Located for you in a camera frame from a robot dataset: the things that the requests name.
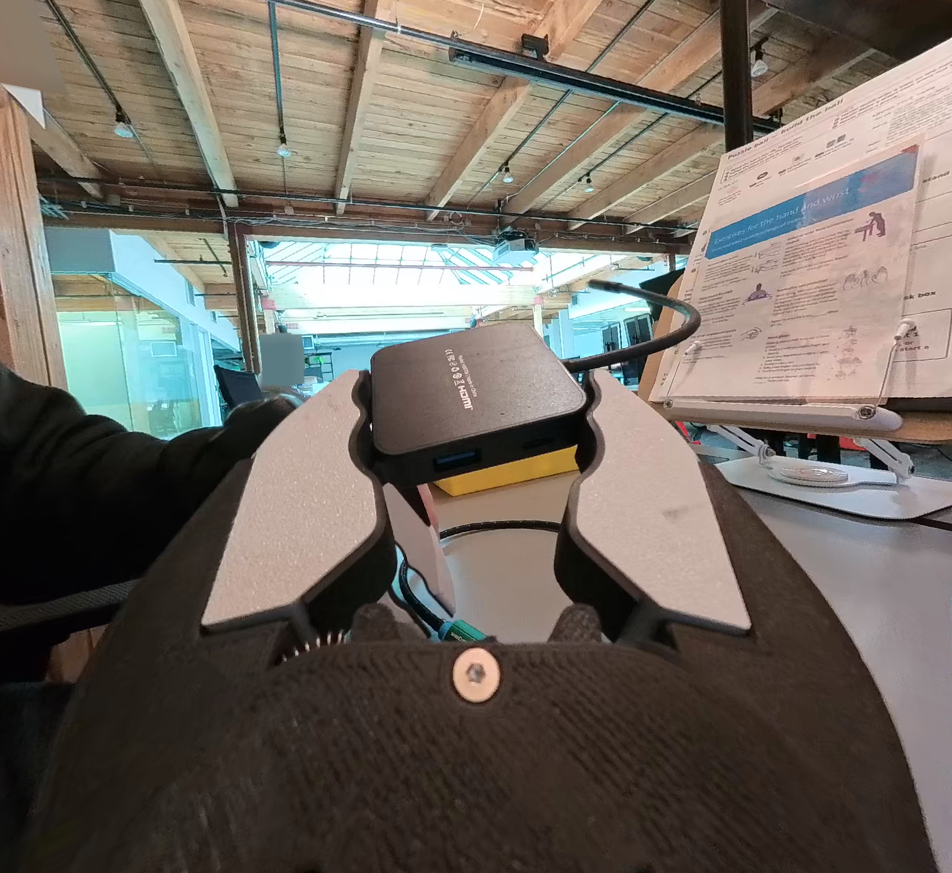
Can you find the grey desk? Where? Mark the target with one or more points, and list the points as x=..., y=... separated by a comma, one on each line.
x=855, y=590

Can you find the blue banner instruction sheet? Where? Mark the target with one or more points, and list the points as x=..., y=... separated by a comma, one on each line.
x=803, y=278

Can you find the black floor lamp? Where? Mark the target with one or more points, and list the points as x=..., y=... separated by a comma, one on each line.
x=735, y=33

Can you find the ceiling projector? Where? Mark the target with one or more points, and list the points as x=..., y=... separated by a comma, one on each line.
x=515, y=246

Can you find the black office chair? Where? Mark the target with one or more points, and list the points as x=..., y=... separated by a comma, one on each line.
x=238, y=386

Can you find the large white instruction sheet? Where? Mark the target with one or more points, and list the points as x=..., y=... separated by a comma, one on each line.
x=855, y=114

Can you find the yellow plastic bin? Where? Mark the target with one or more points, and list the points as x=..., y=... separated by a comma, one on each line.
x=513, y=475

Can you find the wooden post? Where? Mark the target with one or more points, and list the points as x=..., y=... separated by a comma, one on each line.
x=26, y=256

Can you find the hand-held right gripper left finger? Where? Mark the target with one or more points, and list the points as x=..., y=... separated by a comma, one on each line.
x=297, y=501

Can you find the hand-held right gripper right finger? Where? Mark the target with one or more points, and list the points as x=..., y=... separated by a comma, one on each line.
x=654, y=516

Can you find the wooden document stand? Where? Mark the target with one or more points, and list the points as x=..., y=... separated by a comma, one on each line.
x=781, y=416

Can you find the black ceiling track rail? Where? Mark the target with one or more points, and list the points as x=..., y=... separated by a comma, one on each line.
x=595, y=88

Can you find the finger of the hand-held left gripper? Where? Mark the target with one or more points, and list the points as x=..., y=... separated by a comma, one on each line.
x=424, y=538

